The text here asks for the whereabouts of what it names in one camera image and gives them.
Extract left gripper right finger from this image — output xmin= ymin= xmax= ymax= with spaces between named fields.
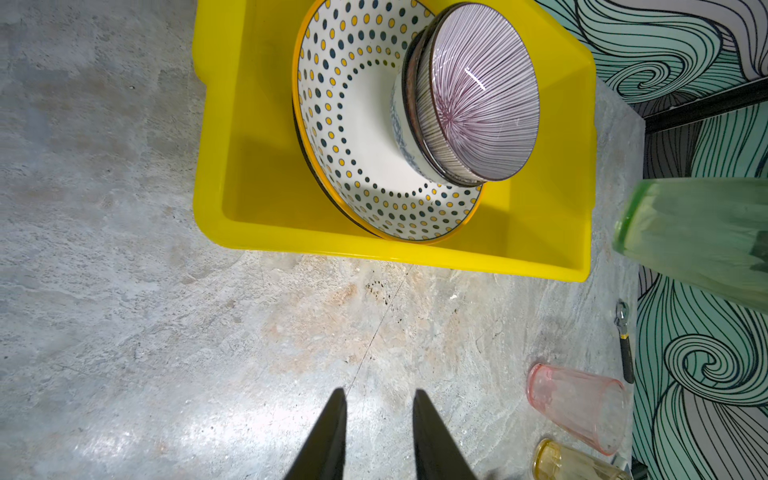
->
xmin=412 ymin=389 xmax=476 ymax=480

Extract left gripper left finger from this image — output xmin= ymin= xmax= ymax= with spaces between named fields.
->
xmin=284 ymin=388 xmax=347 ymax=480

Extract pink transparent cup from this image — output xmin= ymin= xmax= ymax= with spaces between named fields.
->
xmin=526 ymin=363 xmax=631 ymax=456

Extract blue floral bowl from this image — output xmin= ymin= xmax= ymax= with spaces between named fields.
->
xmin=390 ymin=72 xmax=444 ymax=184

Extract brown striped bowl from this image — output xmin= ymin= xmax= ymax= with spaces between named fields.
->
xmin=415 ymin=2 xmax=540 ymax=186

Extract green transparent cup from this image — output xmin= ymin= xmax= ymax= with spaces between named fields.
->
xmin=613 ymin=177 xmax=767 ymax=313

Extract pink patterned bowl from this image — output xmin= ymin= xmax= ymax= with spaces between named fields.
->
xmin=400 ymin=30 xmax=476 ymax=188

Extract yellow rimmed dotted plate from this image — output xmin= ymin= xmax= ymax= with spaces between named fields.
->
xmin=292 ymin=1 xmax=482 ymax=243

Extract geometric flower pattern plate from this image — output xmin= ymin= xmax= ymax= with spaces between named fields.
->
xmin=292 ymin=110 xmax=384 ymax=239

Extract yellow plastic bin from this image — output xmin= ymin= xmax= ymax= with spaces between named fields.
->
xmin=192 ymin=1 xmax=597 ymax=282

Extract amber transparent cup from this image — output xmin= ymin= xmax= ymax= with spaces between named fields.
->
xmin=531 ymin=439 xmax=632 ymax=480

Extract black handled tool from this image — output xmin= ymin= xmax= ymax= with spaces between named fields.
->
xmin=614 ymin=300 xmax=635 ymax=384

